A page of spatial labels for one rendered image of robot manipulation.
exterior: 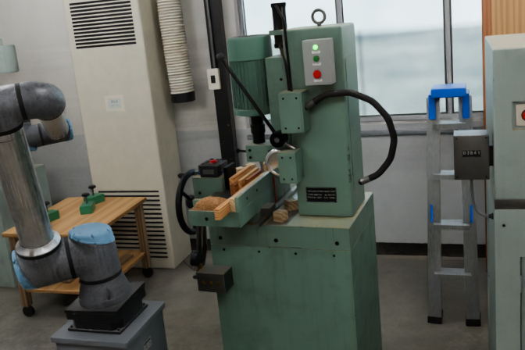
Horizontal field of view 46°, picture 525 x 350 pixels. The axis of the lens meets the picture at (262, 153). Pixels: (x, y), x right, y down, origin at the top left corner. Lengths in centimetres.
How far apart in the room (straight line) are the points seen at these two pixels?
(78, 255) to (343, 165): 100
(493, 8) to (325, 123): 153
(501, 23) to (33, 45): 303
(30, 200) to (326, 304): 114
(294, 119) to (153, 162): 185
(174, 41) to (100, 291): 200
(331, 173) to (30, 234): 108
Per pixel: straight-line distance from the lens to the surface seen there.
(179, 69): 390
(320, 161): 236
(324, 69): 222
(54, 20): 453
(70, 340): 236
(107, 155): 412
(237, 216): 226
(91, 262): 226
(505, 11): 357
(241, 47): 241
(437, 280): 324
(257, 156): 252
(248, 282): 252
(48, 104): 200
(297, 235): 236
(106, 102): 404
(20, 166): 207
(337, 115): 230
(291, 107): 225
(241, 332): 264
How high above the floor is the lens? 161
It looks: 13 degrees down
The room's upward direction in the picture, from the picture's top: 6 degrees counter-clockwise
